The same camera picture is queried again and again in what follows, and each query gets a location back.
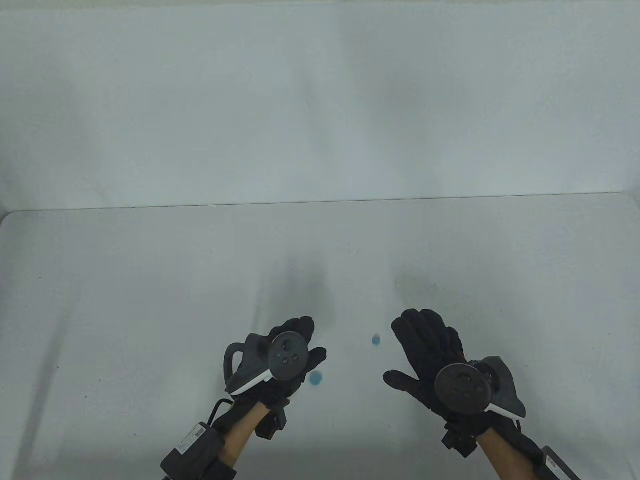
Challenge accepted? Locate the person's right hand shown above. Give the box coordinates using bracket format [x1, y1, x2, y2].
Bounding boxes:
[383, 309, 493, 437]

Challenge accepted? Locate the person's left hand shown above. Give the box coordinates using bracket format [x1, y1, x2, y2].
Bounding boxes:
[227, 316, 328, 411]

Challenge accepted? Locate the person's left forearm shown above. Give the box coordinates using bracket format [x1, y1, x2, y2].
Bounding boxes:
[220, 402, 269, 467]

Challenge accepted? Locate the black right forearm box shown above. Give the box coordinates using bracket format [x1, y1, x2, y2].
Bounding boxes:
[533, 446, 579, 480]

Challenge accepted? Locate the person's right forearm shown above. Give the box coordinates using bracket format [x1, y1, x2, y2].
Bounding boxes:
[474, 430, 533, 480]

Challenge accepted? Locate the black left forearm box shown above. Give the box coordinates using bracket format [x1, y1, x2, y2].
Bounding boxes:
[160, 421, 227, 480]

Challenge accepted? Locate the grey white left controller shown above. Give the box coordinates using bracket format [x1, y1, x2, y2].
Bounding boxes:
[222, 332, 311, 396]

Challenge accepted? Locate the grey white controller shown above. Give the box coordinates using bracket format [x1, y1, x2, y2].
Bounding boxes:
[222, 332, 311, 396]
[433, 356, 527, 419]

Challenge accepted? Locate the grey white right controller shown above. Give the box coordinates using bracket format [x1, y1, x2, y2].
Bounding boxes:
[433, 356, 527, 419]

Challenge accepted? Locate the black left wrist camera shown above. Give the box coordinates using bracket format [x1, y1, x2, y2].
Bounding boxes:
[256, 399, 289, 442]

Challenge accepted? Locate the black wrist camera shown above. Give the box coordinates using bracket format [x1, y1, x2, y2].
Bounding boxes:
[256, 399, 289, 442]
[441, 422, 477, 459]

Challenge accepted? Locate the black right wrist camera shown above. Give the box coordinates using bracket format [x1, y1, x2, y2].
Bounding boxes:
[441, 422, 477, 459]

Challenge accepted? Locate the thick black left glove cable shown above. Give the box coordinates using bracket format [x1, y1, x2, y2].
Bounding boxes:
[206, 397, 237, 432]

